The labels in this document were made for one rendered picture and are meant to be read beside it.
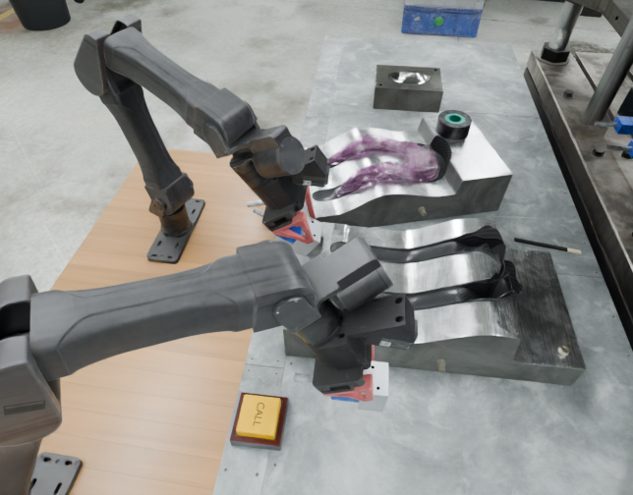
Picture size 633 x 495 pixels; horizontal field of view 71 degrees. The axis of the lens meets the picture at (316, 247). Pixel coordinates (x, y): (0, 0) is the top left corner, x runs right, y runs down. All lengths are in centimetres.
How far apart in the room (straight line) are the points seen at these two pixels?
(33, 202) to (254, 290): 233
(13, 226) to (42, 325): 220
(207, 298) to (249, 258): 6
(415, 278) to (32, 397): 62
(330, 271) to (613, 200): 98
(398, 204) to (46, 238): 183
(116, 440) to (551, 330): 75
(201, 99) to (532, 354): 67
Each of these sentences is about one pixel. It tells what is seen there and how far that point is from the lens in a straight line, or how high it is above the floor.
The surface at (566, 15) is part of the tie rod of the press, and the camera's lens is 189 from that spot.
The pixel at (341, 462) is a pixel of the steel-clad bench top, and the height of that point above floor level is 80.
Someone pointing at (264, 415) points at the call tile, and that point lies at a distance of 75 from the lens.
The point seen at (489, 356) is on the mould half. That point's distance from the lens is 80.
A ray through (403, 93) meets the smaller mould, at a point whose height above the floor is 86.
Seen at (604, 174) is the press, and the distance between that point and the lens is 142.
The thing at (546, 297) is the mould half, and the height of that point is 86.
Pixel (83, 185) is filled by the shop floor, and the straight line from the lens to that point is 269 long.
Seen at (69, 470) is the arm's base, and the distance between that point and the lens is 84.
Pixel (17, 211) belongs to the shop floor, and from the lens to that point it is 269.
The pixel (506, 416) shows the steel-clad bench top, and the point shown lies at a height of 80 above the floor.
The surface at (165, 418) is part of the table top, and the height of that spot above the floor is 80.
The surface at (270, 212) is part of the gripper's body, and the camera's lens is 77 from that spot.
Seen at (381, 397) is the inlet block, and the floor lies 95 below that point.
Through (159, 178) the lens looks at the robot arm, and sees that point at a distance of 93.
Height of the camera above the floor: 153
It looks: 48 degrees down
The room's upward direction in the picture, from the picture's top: straight up
